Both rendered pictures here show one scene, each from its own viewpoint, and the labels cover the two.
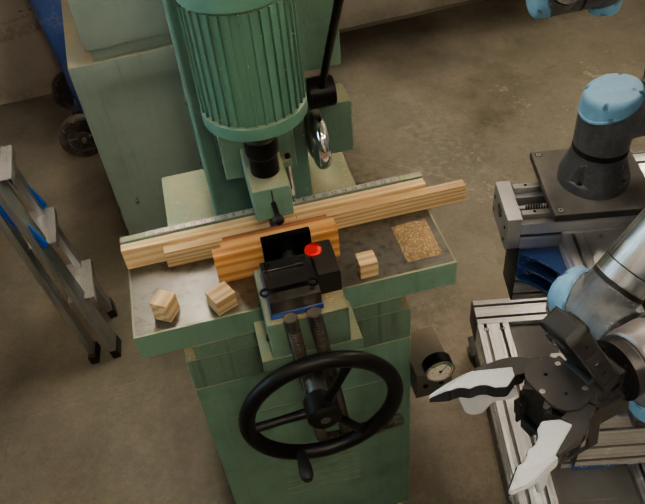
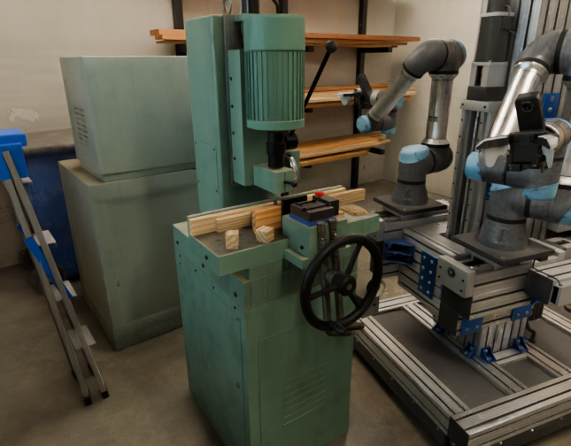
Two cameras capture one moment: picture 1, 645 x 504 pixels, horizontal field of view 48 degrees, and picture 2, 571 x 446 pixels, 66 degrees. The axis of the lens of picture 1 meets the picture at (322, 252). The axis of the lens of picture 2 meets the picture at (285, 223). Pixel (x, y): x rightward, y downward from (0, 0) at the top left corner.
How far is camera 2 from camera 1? 81 cm
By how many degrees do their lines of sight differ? 31
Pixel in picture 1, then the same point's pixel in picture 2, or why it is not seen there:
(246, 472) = (261, 399)
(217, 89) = (270, 97)
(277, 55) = (301, 80)
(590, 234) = (417, 226)
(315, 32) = not seen: hidden behind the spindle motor
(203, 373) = (250, 294)
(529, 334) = (381, 319)
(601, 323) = (502, 161)
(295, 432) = (294, 356)
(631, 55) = not seen: hidden behind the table
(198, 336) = (253, 258)
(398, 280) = (354, 224)
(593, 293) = not seen: hidden behind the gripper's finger
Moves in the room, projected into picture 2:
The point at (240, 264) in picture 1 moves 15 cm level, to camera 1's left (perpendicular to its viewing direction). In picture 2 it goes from (268, 219) to (220, 226)
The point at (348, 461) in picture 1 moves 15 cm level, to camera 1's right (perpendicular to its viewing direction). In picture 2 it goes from (320, 387) to (355, 375)
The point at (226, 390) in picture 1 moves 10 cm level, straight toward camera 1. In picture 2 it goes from (261, 311) to (282, 326)
